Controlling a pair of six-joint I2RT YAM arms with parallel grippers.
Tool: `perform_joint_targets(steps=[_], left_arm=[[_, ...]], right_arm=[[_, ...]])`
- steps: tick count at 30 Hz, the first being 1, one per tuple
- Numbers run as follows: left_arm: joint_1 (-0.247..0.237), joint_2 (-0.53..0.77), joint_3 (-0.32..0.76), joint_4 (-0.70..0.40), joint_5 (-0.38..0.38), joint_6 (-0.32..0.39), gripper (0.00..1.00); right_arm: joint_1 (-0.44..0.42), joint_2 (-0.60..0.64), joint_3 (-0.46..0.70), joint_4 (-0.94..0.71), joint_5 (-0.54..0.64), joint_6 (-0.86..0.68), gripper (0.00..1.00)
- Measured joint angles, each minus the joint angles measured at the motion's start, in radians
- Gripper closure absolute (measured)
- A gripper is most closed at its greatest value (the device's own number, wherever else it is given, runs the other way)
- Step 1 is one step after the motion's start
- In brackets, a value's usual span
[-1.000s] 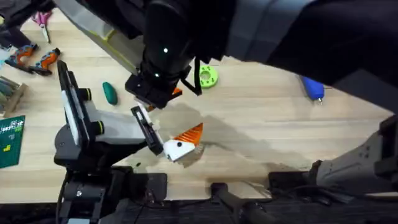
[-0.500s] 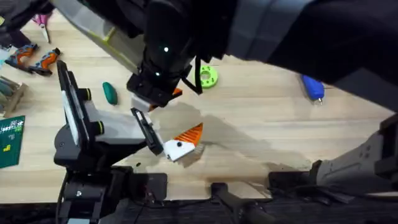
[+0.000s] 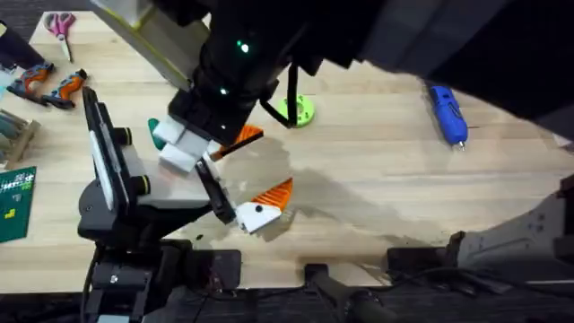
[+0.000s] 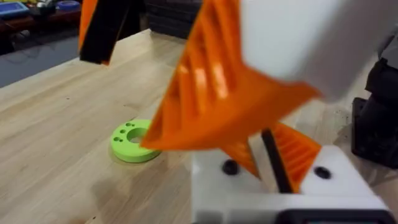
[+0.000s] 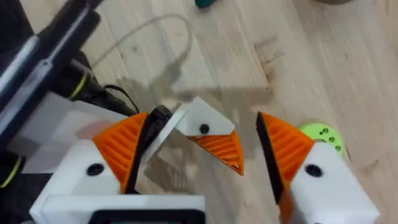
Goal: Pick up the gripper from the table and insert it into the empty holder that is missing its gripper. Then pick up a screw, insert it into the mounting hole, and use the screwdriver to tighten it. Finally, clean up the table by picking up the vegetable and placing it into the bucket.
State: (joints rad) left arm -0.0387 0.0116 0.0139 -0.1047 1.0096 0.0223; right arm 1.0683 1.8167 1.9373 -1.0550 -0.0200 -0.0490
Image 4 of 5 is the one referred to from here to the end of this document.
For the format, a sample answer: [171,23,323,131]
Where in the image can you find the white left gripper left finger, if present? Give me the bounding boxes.
[191,149,274,224]

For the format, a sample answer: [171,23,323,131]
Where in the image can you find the dark wooden bench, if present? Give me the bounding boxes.
[0,8,82,56]

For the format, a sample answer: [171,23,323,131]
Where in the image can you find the finger of the white orange right gripper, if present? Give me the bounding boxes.
[139,0,398,153]
[78,0,146,66]

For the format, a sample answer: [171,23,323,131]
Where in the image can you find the orange ribbed wedge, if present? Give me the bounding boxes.
[220,138,261,180]

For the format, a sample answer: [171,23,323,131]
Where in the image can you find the white orange left gripper right finger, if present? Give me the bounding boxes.
[260,122,388,205]

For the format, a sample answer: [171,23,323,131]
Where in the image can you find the green disc with holes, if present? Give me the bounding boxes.
[109,119,163,164]

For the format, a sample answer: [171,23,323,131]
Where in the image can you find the blue tray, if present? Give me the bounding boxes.
[0,1,30,18]

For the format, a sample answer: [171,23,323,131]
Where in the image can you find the blue round tub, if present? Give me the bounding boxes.
[57,0,82,12]

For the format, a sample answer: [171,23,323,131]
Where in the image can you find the black stacked boxes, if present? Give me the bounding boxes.
[144,0,203,40]

